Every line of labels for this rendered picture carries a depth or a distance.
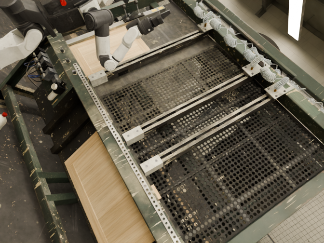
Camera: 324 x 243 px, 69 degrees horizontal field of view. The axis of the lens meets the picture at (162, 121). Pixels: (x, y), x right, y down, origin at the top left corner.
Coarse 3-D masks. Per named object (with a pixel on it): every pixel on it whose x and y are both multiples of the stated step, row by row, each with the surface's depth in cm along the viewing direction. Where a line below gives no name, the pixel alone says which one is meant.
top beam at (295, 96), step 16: (176, 0) 226; (192, 0) 217; (192, 16) 215; (224, 32) 194; (224, 48) 197; (240, 48) 185; (240, 64) 188; (256, 80) 180; (288, 96) 161; (304, 96) 161; (304, 112) 156; (320, 112) 155; (320, 128) 150
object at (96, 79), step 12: (204, 24) 195; (192, 36) 196; (204, 36) 202; (156, 48) 188; (168, 48) 189; (180, 48) 197; (132, 60) 183; (144, 60) 184; (96, 72) 175; (108, 72) 175; (120, 72) 180; (96, 84) 176
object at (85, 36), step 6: (162, 6) 222; (144, 12) 217; (150, 12) 217; (156, 12) 219; (162, 12) 222; (138, 18) 213; (114, 24) 208; (120, 24) 208; (126, 24) 211; (78, 36) 200; (84, 36) 200; (90, 36) 200; (72, 42) 196; (78, 42) 199
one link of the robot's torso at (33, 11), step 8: (0, 0) 127; (8, 0) 126; (16, 0) 126; (24, 0) 135; (8, 8) 126; (16, 8) 128; (24, 8) 130; (32, 8) 133; (8, 16) 131; (16, 16) 130; (24, 16) 132; (32, 16) 134; (40, 16) 136; (16, 24) 135; (24, 24) 135; (48, 24) 142; (48, 32) 151
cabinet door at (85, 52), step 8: (112, 32) 206; (120, 32) 206; (88, 40) 200; (112, 40) 201; (120, 40) 201; (136, 40) 201; (72, 48) 195; (80, 48) 196; (88, 48) 196; (112, 48) 196; (136, 48) 196; (144, 48) 196; (80, 56) 191; (88, 56) 191; (96, 56) 191; (128, 56) 191; (80, 64) 186; (88, 64) 187; (96, 64) 187; (88, 72) 182
